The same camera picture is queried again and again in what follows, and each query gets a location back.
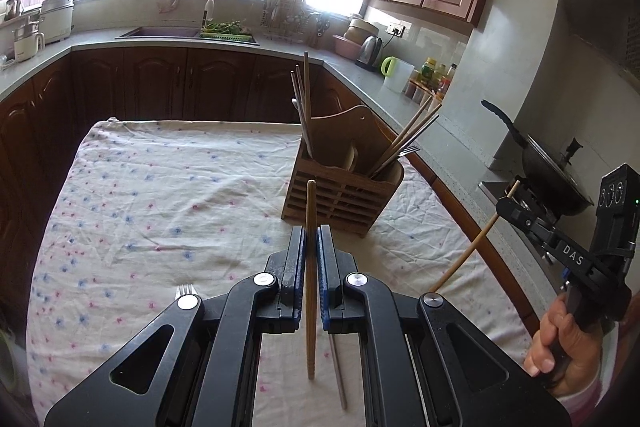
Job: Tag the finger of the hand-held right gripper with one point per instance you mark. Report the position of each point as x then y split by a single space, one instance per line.
520 209

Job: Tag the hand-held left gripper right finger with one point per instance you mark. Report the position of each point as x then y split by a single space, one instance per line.
323 277

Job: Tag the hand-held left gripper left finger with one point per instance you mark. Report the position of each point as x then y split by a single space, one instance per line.
299 277

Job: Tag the wooden chopstick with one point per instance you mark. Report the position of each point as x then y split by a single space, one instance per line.
422 124
307 82
311 207
412 122
470 252

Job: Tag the wooden utensil holder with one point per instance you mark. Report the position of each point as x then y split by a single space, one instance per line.
340 202

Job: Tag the metal chopstick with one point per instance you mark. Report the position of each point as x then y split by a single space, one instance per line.
337 372
295 107
300 89
415 137

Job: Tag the metal fork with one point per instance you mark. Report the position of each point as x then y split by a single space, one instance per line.
186 291
407 153

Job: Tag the person's right hand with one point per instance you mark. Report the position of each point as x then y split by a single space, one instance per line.
540 339

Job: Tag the black wok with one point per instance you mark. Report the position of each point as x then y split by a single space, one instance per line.
555 182

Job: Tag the spice jar row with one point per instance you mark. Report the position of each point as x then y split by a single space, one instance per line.
417 92

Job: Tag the cooking oil bottles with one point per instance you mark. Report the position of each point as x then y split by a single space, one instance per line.
435 74

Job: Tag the floral tablecloth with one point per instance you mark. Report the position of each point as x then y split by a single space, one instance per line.
150 207

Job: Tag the steel electric kettle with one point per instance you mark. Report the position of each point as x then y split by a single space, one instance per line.
370 52

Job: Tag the pink basin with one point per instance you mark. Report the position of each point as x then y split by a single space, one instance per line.
345 46

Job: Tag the wooden lower cabinets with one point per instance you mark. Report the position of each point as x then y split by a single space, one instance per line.
150 82

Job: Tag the knife and scissors holder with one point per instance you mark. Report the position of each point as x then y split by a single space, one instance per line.
319 29

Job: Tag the green basket of vegetables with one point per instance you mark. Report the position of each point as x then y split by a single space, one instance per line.
227 29

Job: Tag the dish rack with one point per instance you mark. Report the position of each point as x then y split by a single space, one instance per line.
287 14

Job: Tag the kitchen sink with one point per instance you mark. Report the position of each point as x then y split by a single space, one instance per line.
155 32

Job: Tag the large white cooker pot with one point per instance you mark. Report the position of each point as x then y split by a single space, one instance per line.
56 19

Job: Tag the small white electric pot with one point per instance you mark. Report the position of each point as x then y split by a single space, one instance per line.
27 42

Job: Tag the wall socket with plug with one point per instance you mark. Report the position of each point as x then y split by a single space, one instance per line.
398 29

